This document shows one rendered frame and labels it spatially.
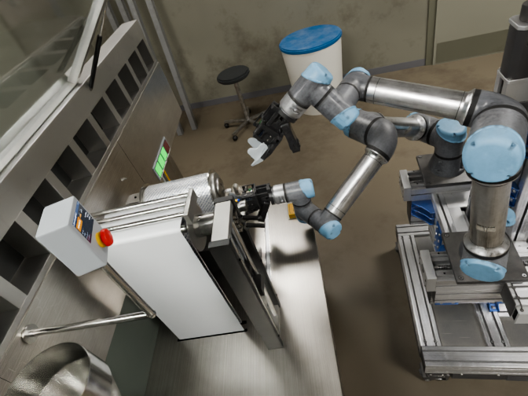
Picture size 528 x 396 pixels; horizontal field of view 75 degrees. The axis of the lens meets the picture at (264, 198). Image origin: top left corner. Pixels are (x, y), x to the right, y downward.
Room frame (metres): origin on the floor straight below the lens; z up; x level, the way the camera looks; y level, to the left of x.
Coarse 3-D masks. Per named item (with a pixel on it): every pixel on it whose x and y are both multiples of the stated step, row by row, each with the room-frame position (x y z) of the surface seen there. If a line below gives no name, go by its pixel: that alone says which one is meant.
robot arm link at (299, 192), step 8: (288, 184) 0.97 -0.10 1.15; (296, 184) 0.96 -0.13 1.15; (304, 184) 0.94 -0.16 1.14; (312, 184) 0.94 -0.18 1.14; (288, 192) 0.94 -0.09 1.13; (296, 192) 0.93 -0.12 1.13; (304, 192) 0.92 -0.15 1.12; (312, 192) 0.92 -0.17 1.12; (288, 200) 0.93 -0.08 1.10; (296, 200) 0.93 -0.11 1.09; (304, 200) 0.92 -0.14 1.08
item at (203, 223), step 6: (198, 216) 0.72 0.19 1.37; (204, 216) 0.71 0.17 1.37; (210, 216) 0.70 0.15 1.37; (198, 222) 0.70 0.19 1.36; (204, 222) 0.69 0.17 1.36; (210, 222) 0.68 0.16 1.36; (198, 228) 0.69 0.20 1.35; (204, 228) 0.68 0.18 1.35; (210, 228) 0.68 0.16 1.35; (198, 234) 0.68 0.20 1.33; (204, 234) 0.68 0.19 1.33; (210, 234) 0.68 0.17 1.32
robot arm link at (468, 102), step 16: (352, 80) 0.89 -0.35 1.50; (368, 80) 0.87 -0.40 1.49; (384, 80) 0.85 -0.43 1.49; (368, 96) 0.85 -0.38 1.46; (384, 96) 0.82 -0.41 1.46; (400, 96) 0.80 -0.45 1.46; (416, 96) 0.77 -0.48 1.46; (432, 96) 0.75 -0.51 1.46; (448, 96) 0.72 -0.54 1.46; (464, 96) 0.70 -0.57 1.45; (480, 96) 0.68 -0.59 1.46; (496, 96) 0.65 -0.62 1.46; (432, 112) 0.73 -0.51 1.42; (448, 112) 0.71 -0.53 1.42; (464, 112) 0.67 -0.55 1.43
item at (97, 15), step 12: (96, 12) 1.16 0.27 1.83; (96, 24) 1.16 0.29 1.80; (84, 48) 1.18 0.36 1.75; (96, 48) 1.21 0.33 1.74; (84, 60) 1.19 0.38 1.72; (96, 60) 1.21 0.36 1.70; (72, 84) 1.20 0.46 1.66; (60, 96) 1.11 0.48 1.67; (24, 144) 0.87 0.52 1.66; (12, 156) 0.81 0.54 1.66; (0, 168) 0.77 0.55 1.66
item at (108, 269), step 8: (104, 272) 0.42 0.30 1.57; (112, 272) 0.42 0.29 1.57; (112, 280) 0.42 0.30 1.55; (120, 280) 0.42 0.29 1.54; (120, 288) 0.42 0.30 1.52; (128, 288) 0.42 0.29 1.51; (128, 296) 0.42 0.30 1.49; (136, 296) 0.42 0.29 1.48; (136, 304) 0.42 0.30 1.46; (144, 304) 0.42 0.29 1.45; (144, 312) 0.42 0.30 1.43; (152, 312) 0.42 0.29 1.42
